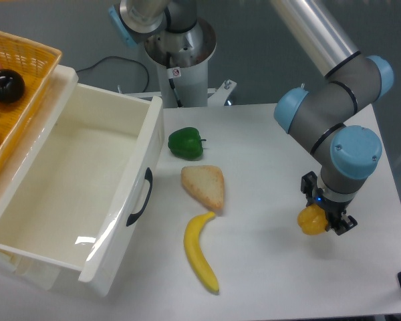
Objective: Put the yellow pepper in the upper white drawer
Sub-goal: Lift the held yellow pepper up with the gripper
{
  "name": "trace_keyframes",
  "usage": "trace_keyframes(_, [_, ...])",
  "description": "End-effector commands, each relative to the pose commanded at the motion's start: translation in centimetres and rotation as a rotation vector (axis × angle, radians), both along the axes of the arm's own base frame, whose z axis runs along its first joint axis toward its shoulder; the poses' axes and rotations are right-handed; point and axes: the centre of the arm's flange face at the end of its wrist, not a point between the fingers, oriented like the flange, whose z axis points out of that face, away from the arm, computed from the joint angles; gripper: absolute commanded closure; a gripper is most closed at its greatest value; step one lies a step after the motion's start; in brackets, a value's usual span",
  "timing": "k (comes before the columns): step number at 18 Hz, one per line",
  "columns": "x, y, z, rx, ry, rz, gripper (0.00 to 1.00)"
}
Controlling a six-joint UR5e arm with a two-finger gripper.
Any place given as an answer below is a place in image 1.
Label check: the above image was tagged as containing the orange woven basket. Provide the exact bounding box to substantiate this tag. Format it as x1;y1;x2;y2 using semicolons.
0;31;62;172

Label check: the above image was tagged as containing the open white upper drawer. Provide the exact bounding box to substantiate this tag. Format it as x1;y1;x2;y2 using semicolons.
0;84;164;297

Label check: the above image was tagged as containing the yellow banana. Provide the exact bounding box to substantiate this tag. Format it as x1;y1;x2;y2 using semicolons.
183;211;220;294

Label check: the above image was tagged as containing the black round eggplant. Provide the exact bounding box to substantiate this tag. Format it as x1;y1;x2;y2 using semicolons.
0;69;25;104

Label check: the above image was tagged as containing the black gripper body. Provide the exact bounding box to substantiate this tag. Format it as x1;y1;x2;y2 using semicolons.
307;187;350;223

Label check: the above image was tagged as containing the yellow bell pepper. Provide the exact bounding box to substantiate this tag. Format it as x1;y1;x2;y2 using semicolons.
297;204;328;235

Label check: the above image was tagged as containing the white drawer cabinet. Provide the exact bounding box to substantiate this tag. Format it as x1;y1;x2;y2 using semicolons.
0;65;78;290

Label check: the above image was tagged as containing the triangular bread slice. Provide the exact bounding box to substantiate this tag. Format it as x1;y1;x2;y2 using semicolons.
180;165;225;211

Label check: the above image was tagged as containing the black power cable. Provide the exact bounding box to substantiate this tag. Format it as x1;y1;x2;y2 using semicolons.
75;56;150;94

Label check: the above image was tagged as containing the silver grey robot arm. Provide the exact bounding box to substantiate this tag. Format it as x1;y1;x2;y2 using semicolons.
108;1;394;235

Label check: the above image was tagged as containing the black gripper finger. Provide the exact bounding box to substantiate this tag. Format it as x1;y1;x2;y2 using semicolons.
326;213;358;235
300;171;318;205

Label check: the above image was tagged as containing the black drawer handle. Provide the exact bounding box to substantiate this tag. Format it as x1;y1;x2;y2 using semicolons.
126;167;154;227

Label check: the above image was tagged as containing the green bell pepper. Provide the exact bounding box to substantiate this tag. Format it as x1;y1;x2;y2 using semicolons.
167;127;206;161

